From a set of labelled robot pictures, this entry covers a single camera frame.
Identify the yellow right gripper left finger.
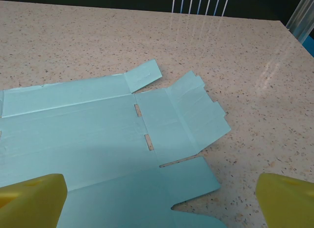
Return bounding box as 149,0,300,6
0,173,68,228

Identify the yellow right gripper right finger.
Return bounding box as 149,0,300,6
255,172,314,228

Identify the aluminium frame post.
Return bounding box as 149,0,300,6
285,0,314,43

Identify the light blue paper box sheet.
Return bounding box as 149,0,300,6
0,58,232,228

